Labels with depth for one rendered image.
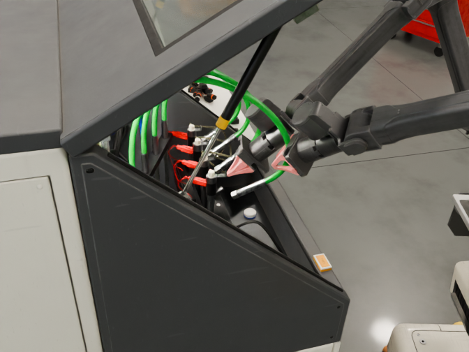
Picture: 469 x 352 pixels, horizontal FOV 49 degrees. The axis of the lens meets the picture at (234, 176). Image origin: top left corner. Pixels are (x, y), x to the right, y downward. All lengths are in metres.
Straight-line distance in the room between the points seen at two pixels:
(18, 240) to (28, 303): 0.15
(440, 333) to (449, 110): 1.39
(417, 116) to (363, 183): 2.38
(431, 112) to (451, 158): 2.86
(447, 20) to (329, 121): 0.49
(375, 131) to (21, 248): 0.67
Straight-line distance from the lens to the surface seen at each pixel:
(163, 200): 0.91
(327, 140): 1.07
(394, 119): 0.99
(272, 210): 1.60
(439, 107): 0.97
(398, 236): 3.00
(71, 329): 1.11
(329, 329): 1.35
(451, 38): 1.42
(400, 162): 3.63
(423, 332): 2.19
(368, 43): 1.31
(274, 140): 1.26
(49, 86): 0.94
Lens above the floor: 1.90
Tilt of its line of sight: 36 degrees down
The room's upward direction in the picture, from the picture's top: 3 degrees clockwise
